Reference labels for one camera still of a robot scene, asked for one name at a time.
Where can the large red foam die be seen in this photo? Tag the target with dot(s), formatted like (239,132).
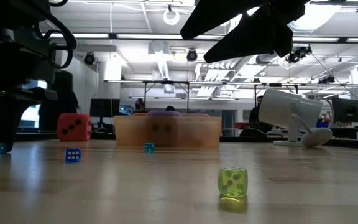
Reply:
(73,127)

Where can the black office chair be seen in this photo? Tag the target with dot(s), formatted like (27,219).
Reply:
(252,132)

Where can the long ceiling light strip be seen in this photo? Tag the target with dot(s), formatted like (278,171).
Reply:
(148,36)

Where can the black computer monitor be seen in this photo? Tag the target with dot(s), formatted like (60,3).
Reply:
(104,107)
(347,109)

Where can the person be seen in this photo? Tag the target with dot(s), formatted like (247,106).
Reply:
(62,93)
(256,115)
(139,105)
(170,108)

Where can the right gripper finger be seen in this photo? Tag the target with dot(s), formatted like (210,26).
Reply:
(216,15)
(253,40)

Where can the large orange foam die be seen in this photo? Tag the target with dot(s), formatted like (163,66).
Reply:
(140,114)

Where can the large purple foam die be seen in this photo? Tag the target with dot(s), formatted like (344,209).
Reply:
(163,113)

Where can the black ceiling spotlight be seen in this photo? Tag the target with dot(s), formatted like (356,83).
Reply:
(191,55)
(89,58)

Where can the background metal frame rig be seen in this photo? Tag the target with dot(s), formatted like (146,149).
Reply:
(166,82)

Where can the black ceiling camera cluster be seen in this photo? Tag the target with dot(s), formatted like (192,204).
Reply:
(297,56)

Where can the orange translucent plastic bin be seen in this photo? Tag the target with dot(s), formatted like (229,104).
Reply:
(197,133)

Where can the large window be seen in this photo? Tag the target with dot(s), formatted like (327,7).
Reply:
(31,115)

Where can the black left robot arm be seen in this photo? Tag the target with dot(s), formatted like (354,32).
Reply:
(11,46)

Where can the small teal die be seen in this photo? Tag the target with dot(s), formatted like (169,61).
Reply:
(149,147)
(2,148)

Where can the small green translucent die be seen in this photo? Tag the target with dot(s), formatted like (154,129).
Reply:
(232,182)

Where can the small dark blue die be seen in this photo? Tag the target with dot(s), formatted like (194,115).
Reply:
(72,155)

